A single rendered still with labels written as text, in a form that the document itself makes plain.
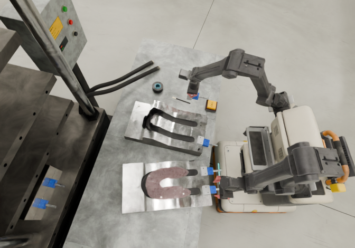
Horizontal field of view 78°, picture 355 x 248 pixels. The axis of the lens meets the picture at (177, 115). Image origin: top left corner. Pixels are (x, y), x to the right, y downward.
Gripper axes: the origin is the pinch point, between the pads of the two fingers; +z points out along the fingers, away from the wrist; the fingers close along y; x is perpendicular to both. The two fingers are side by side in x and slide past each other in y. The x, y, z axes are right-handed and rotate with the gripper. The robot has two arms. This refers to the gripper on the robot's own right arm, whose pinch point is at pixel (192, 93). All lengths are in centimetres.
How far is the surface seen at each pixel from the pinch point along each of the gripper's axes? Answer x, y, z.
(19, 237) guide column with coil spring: -62, 98, -6
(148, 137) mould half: -19.6, 36.3, 1.2
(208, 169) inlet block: 19.9, 44.8, 9.0
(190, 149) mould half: 6.7, 35.5, 6.4
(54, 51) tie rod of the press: -59, 27, -51
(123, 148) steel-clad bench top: -35, 43, 14
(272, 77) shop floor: 96, -111, 98
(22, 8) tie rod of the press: -59, 28, -72
